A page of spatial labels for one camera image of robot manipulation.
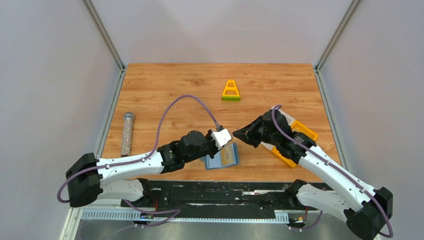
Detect blue card holder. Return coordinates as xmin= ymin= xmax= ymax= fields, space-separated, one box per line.
xmin=200 ymin=143 xmax=240 ymax=170

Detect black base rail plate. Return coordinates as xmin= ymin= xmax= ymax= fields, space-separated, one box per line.
xmin=132 ymin=180 xmax=312 ymax=220

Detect gold credit card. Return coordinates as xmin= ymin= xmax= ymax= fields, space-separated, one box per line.
xmin=220 ymin=144 xmax=237 ymax=167

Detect white plastic bin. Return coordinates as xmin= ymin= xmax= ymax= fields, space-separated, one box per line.
xmin=260 ymin=105 xmax=295 ymax=151

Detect clear glitter tube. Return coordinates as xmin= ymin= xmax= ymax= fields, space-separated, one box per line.
xmin=120 ymin=112 xmax=135 ymax=157

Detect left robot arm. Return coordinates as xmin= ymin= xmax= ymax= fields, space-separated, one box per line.
xmin=65 ymin=129 xmax=232 ymax=208

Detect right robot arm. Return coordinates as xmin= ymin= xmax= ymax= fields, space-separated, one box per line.
xmin=233 ymin=106 xmax=394 ymax=240

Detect yellow green toy block stand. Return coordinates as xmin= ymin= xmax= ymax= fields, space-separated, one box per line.
xmin=221 ymin=79 xmax=241 ymax=102

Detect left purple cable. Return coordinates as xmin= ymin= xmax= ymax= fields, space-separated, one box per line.
xmin=56 ymin=94 xmax=222 ymax=204

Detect yellow plastic bin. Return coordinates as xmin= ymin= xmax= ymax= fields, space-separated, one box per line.
xmin=271 ymin=120 xmax=319 ymax=168

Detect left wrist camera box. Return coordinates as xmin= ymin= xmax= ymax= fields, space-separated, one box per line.
xmin=211 ymin=128 xmax=233 ymax=150

